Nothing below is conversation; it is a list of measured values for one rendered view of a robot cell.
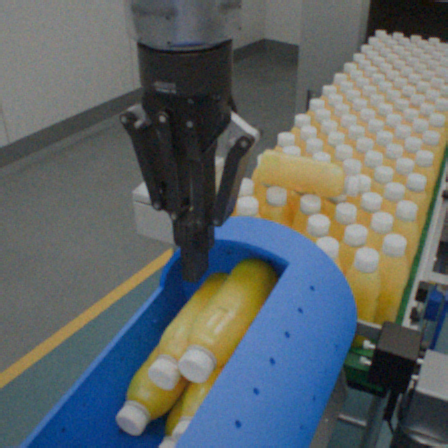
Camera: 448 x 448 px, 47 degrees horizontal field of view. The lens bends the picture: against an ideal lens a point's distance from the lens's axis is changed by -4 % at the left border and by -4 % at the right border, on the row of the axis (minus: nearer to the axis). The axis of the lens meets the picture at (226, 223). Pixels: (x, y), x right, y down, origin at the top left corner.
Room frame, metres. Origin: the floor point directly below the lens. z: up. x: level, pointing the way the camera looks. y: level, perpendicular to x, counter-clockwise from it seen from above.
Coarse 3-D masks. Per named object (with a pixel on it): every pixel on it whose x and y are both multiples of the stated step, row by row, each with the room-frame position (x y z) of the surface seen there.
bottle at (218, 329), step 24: (240, 264) 0.57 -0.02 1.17; (264, 264) 0.56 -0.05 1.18; (240, 288) 0.51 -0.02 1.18; (264, 288) 0.53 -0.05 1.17; (216, 312) 0.47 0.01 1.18; (240, 312) 0.48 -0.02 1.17; (192, 336) 0.44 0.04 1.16; (216, 336) 0.44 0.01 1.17; (240, 336) 0.45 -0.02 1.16; (216, 360) 0.42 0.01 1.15
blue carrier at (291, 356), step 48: (240, 240) 0.54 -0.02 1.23; (288, 240) 0.55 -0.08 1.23; (192, 288) 0.63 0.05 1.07; (288, 288) 0.47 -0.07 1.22; (336, 288) 0.51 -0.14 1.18; (144, 336) 0.54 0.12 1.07; (288, 336) 0.41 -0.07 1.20; (336, 336) 0.46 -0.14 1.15; (96, 384) 0.44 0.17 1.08; (240, 384) 0.33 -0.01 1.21; (288, 384) 0.36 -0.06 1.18; (48, 432) 0.35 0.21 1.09; (96, 432) 0.40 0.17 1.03; (144, 432) 0.43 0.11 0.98; (192, 432) 0.27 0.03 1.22; (240, 432) 0.29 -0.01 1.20; (288, 432) 0.32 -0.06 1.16
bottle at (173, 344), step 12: (216, 276) 0.59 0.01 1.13; (204, 288) 0.57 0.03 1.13; (216, 288) 0.57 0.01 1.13; (192, 300) 0.55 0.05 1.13; (204, 300) 0.54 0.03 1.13; (180, 312) 0.53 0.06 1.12; (192, 312) 0.52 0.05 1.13; (180, 324) 0.50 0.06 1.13; (168, 336) 0.48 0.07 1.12; (180, 336) 0.48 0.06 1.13; (168, 348) 0.46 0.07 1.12; (180, 348) 0.46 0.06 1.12; (156, 360) 0.46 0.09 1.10; (168, 360) 0.45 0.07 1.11; (180, 372) 0.44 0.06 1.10
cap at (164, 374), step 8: (160, 360) 0.45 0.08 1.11; (152, 368) 0.44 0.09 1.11; (160, 368) 0.43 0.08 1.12; (168, 368) 0.43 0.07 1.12; (176, 368) 0.44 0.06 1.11; (152, 376) 0.44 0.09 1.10; (160, 376) 0.43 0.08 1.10; (168, 376) 0.43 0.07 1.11; (176, 376) 0.43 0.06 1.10; (160, 384) 0.43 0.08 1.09; (168, 384) 0.43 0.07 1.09
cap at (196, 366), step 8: (192, 352) 0.42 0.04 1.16; (200, 352) 0.42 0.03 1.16; (184, 360) 0.41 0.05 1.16; (192, 360) 0.41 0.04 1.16; (200, 360) 0.41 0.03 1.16; (208, 360) 0.41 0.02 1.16; (184, 368) 0.41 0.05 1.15; (192, 368) 0.41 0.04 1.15; (200, 368) 0.40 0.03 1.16; (208, 368) 0.40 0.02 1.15; (184, 376) 0.41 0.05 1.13; (192, 376) 0.41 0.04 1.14; (200, 376) 0.40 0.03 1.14; (208, 376) 0.40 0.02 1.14
